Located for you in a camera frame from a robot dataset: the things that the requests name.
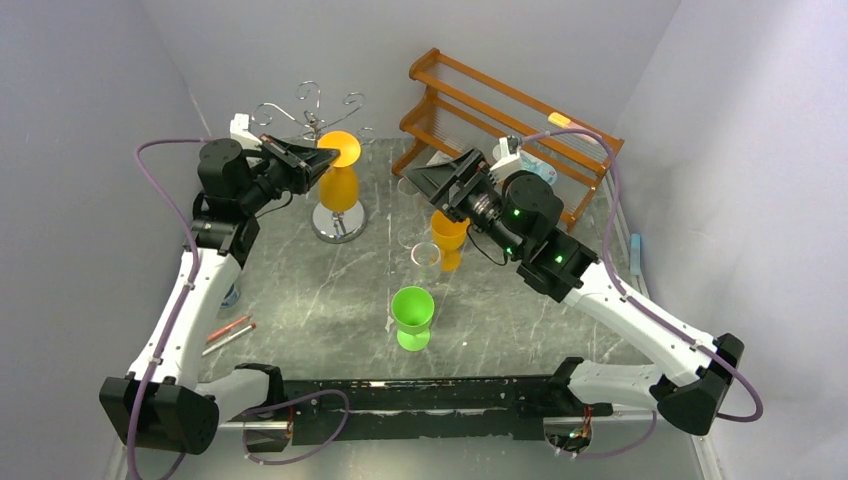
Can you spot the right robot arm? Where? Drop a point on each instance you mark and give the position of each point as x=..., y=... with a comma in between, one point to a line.
x=689, y=371

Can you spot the orange wooden shelf rack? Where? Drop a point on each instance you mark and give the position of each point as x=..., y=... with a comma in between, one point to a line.
x=463, y=108

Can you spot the orange plastic goblet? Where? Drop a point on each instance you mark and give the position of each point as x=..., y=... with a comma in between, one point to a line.
x=339, y=185
x=449, y=237

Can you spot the chrome wine glass rack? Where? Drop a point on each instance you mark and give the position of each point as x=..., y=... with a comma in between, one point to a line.
x=340, y=216

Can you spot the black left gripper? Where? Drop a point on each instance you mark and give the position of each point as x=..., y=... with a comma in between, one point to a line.
x=314, y=162

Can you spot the clear tall wine glass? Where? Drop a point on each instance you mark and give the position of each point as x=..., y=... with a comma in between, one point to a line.
x=411, y=214

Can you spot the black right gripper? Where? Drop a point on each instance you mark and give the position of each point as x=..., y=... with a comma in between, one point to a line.
x=461, y=188

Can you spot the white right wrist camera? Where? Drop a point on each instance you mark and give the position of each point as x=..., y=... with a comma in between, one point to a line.
x=513, y=156

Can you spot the small white blue box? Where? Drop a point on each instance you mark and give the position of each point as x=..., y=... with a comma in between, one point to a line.
x=440, y=158

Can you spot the yellow pink eraser bar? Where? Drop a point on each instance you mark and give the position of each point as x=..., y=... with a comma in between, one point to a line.
x=561, y=122

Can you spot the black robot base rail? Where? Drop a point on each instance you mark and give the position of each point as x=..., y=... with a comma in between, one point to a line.
x=514, y=406

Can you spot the light blue sponge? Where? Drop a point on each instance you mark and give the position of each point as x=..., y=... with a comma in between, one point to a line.
x=635, y=250

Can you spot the white pen red cap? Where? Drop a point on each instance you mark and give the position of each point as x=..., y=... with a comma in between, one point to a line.
x=229, y=339

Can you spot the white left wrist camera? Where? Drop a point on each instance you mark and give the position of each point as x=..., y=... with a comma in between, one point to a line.
x=240, y=131

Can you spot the small blue white jar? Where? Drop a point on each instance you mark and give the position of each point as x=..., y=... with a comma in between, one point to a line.
x=231, y=297

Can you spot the blue white blister pack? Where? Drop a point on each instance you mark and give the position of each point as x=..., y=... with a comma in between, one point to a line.
x=527, y=162

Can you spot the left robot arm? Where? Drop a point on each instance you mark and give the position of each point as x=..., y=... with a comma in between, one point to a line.
x=160, y=403

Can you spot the green plastic goblet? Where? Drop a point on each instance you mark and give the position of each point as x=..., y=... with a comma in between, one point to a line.
x=412, y=309

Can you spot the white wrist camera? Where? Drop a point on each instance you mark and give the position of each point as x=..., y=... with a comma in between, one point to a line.
x=513, y=156
x=240, y=131

